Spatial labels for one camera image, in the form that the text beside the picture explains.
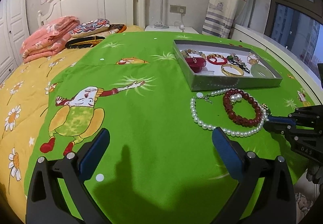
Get white nightstand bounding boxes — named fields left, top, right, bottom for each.
left=144, top=24, right=200, bottom=35

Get gold bangle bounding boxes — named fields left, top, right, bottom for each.
left=221, top=64, right=245, bottom=77

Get embroidered round pillow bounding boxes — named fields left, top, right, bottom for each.
left=71, top=18, right=111, bottom=38

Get pale green jade pendant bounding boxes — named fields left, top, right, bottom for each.
left=250, top=65, right=276, bottom=78

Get dark red rose brooch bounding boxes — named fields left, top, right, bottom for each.
left=186, top=56, right=207, bottom=73

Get wall socket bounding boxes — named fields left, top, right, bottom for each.
left=170, top=5, right=187, bottom=14

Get yellow daisy bedsheet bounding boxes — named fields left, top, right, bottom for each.
left=0, top=26, right=144, bottom=205

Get white pearl necklace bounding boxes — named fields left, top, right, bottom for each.
left=190, top=88, right=268, bottom=138

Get white wardrobe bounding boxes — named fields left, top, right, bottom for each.
left=0, top=0, right=30, bottom=81

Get white window sill cabinet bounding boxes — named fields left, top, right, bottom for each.
left=231, top=23, right=323, bottom=106

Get dark red bead bracelet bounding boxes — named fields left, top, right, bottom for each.
left=222, top=89, right=263, bottom=127

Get patterned pillows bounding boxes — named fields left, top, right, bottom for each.
left=65, top=24, right=127, bottom=49

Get pink folded quilt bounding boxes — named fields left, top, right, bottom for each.
left=21, top=15, right=81, bottom=63

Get green printed cloth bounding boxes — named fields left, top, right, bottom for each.
left=24, top=32, right=319, bottom=224

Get white desk lamp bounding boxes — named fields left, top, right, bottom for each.
left=154, top=0, right=170, bottom=30

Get dark framed window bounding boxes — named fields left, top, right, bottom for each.
left=262, top=0, right=323, bottom=68

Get grey shallow box tray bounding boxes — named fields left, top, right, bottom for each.
left=173, top=39, right=283, bottom=92

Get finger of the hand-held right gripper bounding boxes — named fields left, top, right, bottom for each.
left=263, top=122, right=294, bottom=135
left=267, top=112, right=301, bottom=126

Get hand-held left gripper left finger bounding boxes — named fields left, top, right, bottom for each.
left=25, top=127, right=111, bottom=224

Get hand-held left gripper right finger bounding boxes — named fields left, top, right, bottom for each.
left=212, top=127, right=296, bottom=224

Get red and gold bead bracelet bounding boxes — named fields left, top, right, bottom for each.
left=207, top=54, right=229, bottom=65

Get gold flower brooch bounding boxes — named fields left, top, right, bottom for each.
left=247, top=52, right=260, bottom=65

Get beige mixed stone bracelet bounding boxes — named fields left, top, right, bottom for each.
left=180, top=48, right=205, bottom=59

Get light patterned clothing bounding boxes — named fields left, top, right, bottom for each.
left=294, top=184, right=323, bottom=224

